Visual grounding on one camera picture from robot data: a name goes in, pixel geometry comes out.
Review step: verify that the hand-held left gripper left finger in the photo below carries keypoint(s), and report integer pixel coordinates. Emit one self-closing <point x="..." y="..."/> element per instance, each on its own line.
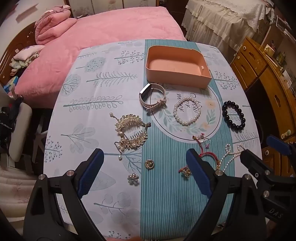
<point x="91" y="171"/>

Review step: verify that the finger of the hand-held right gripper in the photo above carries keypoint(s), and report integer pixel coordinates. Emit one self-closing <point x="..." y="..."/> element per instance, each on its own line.
<point x="253" y="162"/>
<point x="278" y="144"/>

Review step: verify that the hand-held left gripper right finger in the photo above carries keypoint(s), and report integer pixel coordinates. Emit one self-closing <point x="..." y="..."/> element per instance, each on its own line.
<point x="198" y="171"/>

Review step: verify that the small gold red charm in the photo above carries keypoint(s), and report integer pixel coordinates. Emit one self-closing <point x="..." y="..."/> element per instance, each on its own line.
<point x="185" y="172"/>

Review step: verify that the pearl flower brooch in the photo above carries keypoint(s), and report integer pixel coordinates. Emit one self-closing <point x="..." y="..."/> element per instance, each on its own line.
<point x="133" y="179"/>

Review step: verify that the round gold brooch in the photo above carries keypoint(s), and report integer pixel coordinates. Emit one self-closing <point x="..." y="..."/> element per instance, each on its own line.
<point x="149" y="164"/>

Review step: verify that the gold pearl hair comb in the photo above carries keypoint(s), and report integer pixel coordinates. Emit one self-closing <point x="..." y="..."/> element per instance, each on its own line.
<point x="126" y="121"/>

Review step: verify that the pink rectangular box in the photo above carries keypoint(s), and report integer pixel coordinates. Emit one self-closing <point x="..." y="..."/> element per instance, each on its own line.
<point x="175" y="76"/>

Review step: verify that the wooden cabinet with drawers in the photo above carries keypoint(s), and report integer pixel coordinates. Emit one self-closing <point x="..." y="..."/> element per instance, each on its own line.
<point x="272" y="92"/>

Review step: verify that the leaf print tablecloth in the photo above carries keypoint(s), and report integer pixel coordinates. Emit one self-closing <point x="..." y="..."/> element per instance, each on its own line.
<point x="104" y="92"/>

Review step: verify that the grey white chair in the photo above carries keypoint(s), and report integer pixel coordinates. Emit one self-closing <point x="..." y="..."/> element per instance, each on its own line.
<point x="19" y="129"/>

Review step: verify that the blue packet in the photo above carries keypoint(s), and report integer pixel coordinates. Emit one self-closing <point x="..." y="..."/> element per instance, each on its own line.
<point x="11" y="84"/>

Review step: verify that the white floral pillow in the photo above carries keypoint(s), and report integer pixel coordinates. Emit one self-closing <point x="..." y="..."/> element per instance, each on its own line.
<point x="27" y="52"/>

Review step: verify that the cream lace furniture cover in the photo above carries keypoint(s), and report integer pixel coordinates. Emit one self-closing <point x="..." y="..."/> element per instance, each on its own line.
<point x="219" y="18"/>

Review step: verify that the wooden headboard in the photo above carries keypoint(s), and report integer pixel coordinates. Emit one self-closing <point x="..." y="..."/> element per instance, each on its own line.
<point x="20" y="39"/>

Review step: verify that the folded pink quilt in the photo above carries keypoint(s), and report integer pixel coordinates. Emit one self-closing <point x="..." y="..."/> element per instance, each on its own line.
<point x="53" y="25"/>

